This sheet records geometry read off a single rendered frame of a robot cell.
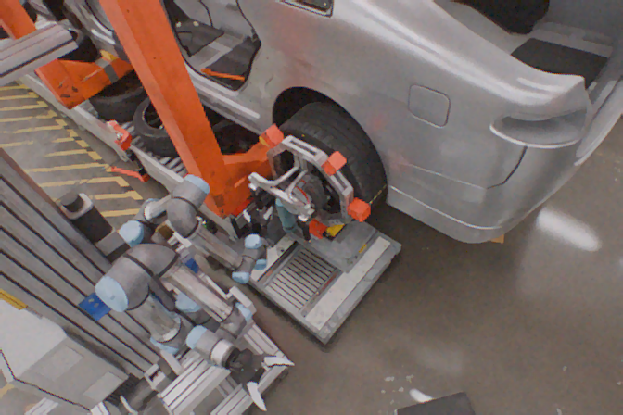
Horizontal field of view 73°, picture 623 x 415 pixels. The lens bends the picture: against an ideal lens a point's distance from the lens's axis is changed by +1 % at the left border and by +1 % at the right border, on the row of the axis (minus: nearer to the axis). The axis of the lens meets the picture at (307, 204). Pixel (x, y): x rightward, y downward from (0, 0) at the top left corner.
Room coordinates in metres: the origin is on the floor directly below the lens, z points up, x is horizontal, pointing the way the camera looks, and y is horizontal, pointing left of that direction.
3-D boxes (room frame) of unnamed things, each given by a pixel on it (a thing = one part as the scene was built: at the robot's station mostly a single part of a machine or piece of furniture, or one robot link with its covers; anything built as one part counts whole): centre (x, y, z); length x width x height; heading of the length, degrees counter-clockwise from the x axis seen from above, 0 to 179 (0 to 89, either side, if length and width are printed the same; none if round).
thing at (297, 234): (1.61, -0.14, 0.13); 0.50 x 0.36 x 0.10; 41
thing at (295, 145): (1.47, -0.03, 0.85); 0.54 x 0.07 x 0.54; 41
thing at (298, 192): (1.43, 0.02, 0.85); 0.21 x 0.14 x 0.14; 131
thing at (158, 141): (2.86, 0.91, 0.39); 0.66 x 0.66 x 0.24
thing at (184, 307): (0.83, 0.54, 0.98); 0.13 x 0.12 x 0.14; 140
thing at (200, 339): (0.56, 0.42, 1.21); 0.11 x 0.08 x 0.09; 51
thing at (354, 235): (1.58, -0.16, 0.32); 0.40 x 0.30 x 0.28; 41
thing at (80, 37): (4.35, 2.20, 0.39); 0.66 x 0.66 x 0.24
